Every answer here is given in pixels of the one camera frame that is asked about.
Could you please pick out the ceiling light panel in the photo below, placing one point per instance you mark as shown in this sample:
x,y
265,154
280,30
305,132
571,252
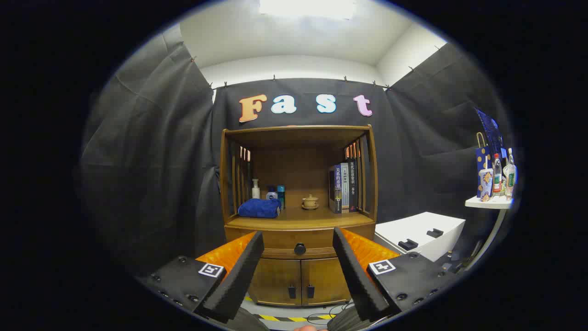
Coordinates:
x,y
308,8

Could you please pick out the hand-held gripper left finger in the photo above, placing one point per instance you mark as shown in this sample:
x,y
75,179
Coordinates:
x,y
243,271

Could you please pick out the black plastic bracket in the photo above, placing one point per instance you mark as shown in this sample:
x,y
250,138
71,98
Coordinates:
x,y
408,244
434,233

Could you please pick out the beige saucer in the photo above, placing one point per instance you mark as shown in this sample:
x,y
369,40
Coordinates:
x,y
310,208

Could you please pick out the white pump bottle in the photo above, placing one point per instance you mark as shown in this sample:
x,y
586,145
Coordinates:
x,y
256,192

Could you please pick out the blue folded towel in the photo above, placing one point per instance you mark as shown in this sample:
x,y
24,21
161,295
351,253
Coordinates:
x,y
259,208

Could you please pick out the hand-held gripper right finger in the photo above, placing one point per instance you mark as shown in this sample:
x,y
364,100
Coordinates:
x,y
356,276

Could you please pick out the green label clear bottle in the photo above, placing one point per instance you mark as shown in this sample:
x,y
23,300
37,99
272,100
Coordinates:
x,y
511,177

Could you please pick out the blue dotted gift bag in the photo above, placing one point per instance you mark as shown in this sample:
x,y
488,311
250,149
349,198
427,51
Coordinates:
x,y
482,158

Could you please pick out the white box unit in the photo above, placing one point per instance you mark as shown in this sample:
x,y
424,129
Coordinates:
x,y
413,225

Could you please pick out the white bottle with blue cap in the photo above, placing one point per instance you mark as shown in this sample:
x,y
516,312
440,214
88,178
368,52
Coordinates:
x,y
271,195

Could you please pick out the wooden countertop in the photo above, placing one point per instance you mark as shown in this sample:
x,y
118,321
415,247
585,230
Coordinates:
x,y
312,218

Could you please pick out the black computer tower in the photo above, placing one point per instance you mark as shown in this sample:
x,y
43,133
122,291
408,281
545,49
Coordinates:
x,y
452,263

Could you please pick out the wooden drawer with black knob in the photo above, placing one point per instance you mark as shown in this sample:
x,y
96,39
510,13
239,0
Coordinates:
x,y
285,239

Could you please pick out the dark blue printed bag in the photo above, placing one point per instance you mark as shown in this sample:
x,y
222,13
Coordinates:
x,y
490,128

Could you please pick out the teal bottle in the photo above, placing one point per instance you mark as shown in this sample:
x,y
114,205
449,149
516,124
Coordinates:
x,y
281,195

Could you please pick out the wooden cabinet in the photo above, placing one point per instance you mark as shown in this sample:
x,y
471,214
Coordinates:
x,y
298,165

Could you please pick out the wooden cabinet door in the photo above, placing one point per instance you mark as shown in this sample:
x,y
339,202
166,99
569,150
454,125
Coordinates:
x,y
275,280
324,280

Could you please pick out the grey and blue book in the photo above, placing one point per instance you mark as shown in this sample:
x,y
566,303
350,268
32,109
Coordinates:
x,y
336,188

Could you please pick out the yellow black floor tape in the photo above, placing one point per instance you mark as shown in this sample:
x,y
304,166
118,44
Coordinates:
x,y
294,318

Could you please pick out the beige lidded teacup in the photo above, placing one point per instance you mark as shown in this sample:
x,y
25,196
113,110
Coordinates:
x,y
310,201

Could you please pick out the white side table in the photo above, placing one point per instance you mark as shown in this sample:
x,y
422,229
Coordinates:
x,y
487,202

